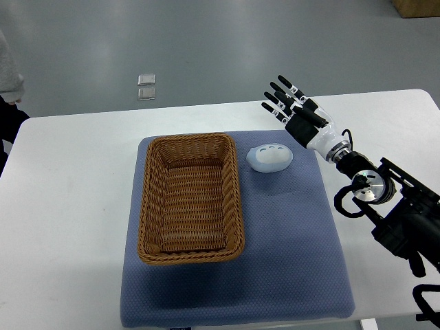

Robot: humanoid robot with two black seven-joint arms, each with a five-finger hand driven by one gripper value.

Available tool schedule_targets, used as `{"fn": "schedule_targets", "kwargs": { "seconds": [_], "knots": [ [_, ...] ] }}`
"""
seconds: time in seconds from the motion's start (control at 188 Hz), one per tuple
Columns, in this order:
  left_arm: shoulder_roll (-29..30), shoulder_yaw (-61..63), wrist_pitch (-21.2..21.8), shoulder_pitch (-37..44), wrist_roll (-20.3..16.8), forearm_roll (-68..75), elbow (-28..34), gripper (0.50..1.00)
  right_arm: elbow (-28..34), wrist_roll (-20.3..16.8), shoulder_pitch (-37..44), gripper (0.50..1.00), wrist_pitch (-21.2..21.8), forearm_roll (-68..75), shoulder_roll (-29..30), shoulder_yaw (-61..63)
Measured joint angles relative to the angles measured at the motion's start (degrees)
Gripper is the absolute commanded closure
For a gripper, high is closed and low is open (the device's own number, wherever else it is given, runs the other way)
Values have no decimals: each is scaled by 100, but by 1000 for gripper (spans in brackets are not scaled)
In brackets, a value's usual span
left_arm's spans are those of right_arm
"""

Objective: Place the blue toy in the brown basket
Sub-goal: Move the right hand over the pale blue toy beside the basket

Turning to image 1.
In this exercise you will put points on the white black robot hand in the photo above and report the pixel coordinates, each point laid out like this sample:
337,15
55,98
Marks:
312,128

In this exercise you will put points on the blue white plush toy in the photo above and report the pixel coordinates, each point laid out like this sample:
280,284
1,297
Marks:
269,158

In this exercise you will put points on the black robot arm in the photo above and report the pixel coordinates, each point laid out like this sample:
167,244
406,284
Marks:
405,212

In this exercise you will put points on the brown wicker basket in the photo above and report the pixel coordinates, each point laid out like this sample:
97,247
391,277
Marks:
191,201

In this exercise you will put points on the upper metal floor plate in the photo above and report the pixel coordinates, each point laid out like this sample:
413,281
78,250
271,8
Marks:
146,79

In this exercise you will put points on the metal floor plate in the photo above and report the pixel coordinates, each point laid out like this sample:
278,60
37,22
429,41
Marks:
146,93
146,79

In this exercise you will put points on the lower metal floor plate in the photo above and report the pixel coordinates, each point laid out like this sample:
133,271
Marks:
146,93

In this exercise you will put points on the cardboard box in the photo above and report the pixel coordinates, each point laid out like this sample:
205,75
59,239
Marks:
417,8

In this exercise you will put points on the blue quilted mat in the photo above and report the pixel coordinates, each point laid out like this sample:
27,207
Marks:
292,266

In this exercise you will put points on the person in grey sleeve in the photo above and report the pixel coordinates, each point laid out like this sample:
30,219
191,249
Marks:
12,90

